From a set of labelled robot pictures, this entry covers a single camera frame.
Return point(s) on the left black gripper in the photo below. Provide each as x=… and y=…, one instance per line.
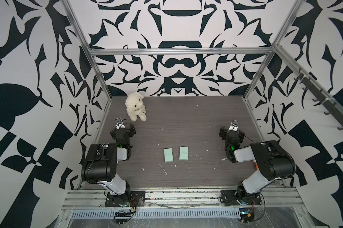
x=130, y=131

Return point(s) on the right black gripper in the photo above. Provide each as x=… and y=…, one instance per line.
x=225, y=133

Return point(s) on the mint green box lid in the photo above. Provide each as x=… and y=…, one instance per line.
x=183, y=153

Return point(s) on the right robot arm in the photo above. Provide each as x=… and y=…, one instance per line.
x=274, y=163

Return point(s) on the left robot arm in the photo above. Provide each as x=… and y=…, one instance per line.
x=101, y=161

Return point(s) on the mint green box left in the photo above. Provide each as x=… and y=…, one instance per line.
x=168, y=155

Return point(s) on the white plush bunny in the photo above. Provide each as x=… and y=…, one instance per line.
x=135, y=107

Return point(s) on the right electronics board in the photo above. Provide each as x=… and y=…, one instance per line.
x=246, y=215

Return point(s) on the electronics board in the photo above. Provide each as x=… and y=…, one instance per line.
x=121, y=217
x=246, y=215

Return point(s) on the left electronics board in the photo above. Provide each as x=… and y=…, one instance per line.
x=121, y=217

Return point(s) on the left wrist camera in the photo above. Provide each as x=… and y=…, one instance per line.
x=119, y=123

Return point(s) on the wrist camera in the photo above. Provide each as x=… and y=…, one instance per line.
x=119, y=123
x=233, y=124

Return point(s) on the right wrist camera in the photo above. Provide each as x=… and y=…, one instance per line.
x=233, y=124

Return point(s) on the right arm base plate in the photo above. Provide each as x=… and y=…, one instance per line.
x=239, y=197

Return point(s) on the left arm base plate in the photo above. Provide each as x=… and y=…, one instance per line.
x=124, y=198

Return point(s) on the wall hook rack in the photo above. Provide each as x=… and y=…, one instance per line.
x=321, y=96

